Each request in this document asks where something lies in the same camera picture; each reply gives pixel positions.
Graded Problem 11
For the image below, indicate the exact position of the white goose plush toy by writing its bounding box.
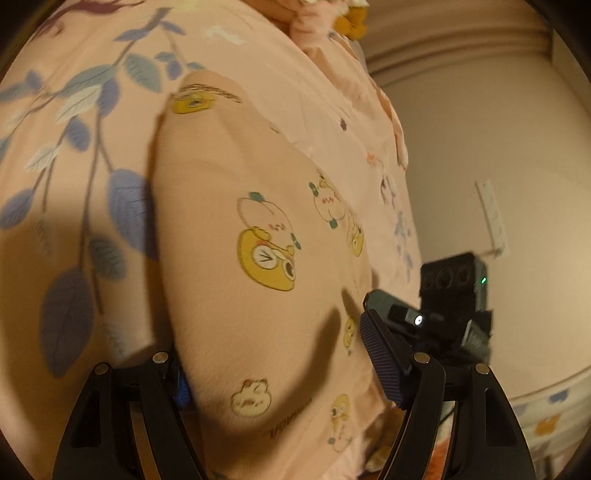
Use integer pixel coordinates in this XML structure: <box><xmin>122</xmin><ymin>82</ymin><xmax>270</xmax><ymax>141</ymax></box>
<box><xmin>334</xmin><ymin>1</ymin><xmax>370</xmax><ymax>41</ymax></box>

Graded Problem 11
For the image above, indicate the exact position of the peach cartoon print shirt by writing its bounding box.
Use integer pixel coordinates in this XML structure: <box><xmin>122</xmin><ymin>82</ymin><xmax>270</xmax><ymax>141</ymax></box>
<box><xmin>152</xmin><ymin>71</ymin><xmax>386</xmax><ymax>479</ymax></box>

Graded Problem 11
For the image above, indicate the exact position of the white wall socket strip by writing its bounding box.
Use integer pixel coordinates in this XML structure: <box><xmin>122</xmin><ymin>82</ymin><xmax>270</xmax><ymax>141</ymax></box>
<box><xmin>475</xmin><ymin>180</ymin><xmax>509</xmax><ymax>258</ymax></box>

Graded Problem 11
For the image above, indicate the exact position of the pink curtain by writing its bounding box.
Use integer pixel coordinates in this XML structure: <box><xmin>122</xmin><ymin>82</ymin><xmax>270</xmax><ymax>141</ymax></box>
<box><xmin>361</xmin><ymin>1</ymin><xmax>552</xmax><ymax>86</ymax></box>

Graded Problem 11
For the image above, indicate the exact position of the pink garment pile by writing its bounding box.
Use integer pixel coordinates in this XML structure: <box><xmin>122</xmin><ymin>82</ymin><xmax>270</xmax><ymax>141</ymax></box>
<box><xmin>245</xmin><ymin>0</ymin><xmax>355</xmax><ymax>49</ymax></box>

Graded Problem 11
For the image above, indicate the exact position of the pink printed bed sheet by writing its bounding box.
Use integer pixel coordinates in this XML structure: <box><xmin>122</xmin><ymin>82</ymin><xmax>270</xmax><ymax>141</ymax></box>
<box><xmin>1</xmin><ymin>1</ymin><xmax>421</xmax><ymax>479</ymax></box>

